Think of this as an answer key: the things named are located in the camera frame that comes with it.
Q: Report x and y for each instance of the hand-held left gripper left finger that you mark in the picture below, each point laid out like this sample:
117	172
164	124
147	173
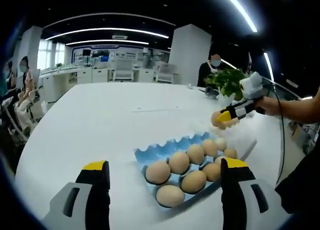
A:
96	190

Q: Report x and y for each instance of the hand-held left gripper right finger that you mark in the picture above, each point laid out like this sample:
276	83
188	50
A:
233	187

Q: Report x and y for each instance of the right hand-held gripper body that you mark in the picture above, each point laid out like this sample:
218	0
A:
251	86

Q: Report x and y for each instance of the blue egg tray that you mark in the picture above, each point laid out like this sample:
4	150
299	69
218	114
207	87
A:
172	146

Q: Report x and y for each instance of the white flat tray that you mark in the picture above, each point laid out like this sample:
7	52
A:
240	139

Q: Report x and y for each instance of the person's right hand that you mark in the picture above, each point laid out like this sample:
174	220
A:
268	106

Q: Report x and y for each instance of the white plant pot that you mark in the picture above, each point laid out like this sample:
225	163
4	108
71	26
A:
226	99

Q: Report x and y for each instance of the green potted plant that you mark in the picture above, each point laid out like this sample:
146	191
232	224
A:
227	81

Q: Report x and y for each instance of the ceiling light strip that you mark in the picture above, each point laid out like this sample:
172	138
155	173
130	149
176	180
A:
107	40
228	63
268	65
105	29
241	8

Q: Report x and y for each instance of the dark grey object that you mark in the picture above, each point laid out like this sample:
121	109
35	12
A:
211	91

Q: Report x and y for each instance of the small white object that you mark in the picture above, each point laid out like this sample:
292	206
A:
190	86

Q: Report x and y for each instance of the white table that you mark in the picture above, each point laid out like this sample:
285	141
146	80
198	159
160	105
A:
87	129

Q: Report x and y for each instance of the person's dark clothing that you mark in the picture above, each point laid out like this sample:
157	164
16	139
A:
302	185

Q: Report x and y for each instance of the white office chair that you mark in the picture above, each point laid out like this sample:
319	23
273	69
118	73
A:
166	73
123	71

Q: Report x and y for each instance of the white workbench row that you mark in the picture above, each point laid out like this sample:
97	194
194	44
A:
62	77

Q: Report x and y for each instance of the ceiling air vent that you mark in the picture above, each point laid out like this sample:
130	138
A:
119	36

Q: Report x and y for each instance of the blue framed wall display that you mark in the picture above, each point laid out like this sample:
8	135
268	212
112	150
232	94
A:
100	53

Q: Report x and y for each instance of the black wall screen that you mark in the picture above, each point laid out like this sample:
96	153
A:
86	52

